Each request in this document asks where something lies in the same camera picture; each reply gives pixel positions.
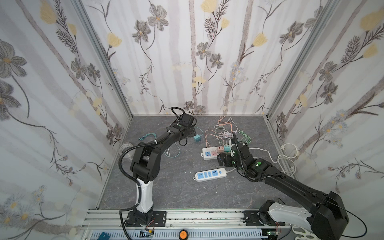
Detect green multi-head charging cable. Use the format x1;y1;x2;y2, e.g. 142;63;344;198
230;129;253;145

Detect pink charger plug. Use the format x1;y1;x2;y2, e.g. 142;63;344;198
217;146;225;154

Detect white six-outlet colourful power strip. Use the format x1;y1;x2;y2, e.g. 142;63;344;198
201;147;229;161

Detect teal multi-head cable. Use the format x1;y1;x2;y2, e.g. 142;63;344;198
138;131;181;159

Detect pink multi-head cable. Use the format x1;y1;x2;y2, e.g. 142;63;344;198
203;116;235;148

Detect white power strip blue outlets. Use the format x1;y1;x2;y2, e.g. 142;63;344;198
193;168;227;182

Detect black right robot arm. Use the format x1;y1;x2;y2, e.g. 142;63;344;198
217;143;349;240

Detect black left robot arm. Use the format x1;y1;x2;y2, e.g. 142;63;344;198
118;113;197;223

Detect clear tape roll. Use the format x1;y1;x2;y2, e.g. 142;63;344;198
119;143;135;158

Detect orange emergency button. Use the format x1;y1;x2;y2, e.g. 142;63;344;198
179;230;189;240

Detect white scissors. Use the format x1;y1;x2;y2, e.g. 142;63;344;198
292;225;319;240

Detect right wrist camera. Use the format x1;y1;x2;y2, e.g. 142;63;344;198
229;140;238;157

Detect white cable of long strip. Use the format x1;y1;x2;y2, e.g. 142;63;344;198
248;143;300;178

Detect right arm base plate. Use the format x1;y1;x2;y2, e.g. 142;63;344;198
243;210;286;227

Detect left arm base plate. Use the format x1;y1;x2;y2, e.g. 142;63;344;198
124;211;167;228

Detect aluminium rail frame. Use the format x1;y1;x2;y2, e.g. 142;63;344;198
79;209;296;240

